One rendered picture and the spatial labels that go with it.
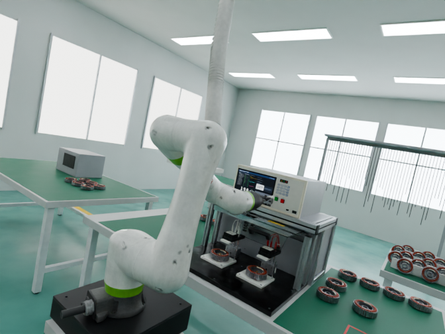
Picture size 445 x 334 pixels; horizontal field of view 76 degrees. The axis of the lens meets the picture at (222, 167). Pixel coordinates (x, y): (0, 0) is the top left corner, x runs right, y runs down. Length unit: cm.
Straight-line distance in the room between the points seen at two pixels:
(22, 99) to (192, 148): 490
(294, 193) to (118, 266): 98
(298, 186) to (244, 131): 761
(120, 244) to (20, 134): 482
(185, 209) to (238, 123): 852
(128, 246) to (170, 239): 15
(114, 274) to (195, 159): 43
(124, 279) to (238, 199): 52
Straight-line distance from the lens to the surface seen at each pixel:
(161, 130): 95
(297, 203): 158
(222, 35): 310
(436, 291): 256
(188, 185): 84
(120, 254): 95
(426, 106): 796
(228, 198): 121
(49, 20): 587
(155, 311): 108
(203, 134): 85
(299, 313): 147
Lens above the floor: 141
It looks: 4 degrees down
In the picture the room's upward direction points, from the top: 12 degrees clockwise
